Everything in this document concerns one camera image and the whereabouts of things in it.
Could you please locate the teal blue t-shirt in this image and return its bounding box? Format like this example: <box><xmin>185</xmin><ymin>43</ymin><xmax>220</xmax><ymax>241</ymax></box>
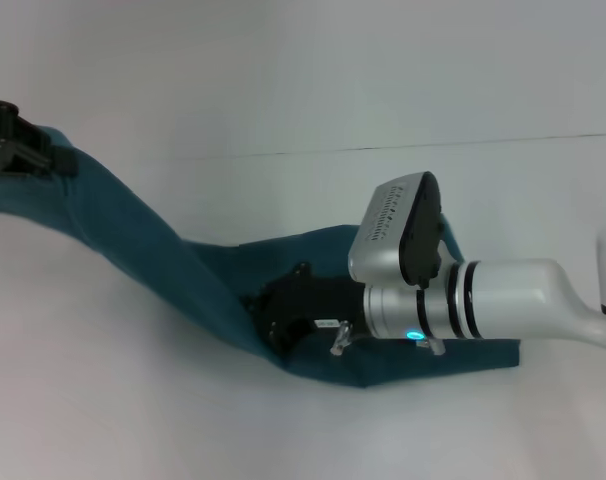
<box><xmin>0</xmin><ymin>124</ymin><xmax>522</xmax><ymax>392</ymax></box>

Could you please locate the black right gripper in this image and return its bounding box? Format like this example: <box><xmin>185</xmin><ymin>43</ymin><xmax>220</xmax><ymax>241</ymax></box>
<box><xmin>239</xmin><ymin>261</ymin><xmax>370</xmax><ymax>360</ymax></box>

